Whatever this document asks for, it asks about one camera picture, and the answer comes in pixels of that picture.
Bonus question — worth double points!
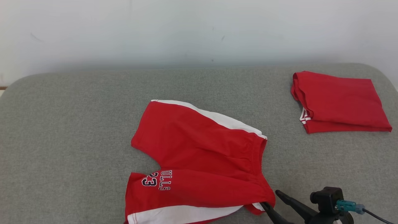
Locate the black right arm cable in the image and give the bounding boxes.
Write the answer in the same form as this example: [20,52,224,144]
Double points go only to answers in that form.
[362,208,395,224]

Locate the red shorts with white stripes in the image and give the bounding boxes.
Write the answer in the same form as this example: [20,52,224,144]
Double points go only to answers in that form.
[124,100,276,224]

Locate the teal right camera connector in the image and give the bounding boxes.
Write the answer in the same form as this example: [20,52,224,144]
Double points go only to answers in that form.
[335,200,366,215]

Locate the red white jersey shirt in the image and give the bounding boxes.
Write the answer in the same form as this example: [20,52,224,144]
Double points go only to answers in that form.
[291,71,393,134]

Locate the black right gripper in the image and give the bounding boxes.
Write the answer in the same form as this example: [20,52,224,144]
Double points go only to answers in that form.
[260,190,355,224]

